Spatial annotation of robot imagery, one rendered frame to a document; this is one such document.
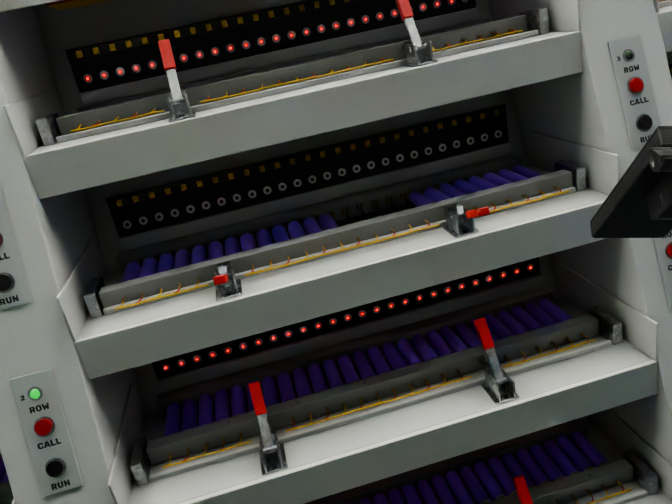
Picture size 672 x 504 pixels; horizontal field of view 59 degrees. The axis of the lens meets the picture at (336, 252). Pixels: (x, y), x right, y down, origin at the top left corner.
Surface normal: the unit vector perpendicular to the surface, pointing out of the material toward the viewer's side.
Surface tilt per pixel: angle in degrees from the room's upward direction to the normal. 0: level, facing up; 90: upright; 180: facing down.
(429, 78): 109
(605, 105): 90
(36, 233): 90
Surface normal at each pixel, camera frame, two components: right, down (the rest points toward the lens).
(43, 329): 0.12, 0.01
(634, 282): -0.96, 0.25
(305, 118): 0.20, 0.33
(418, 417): -0.19, -0.91
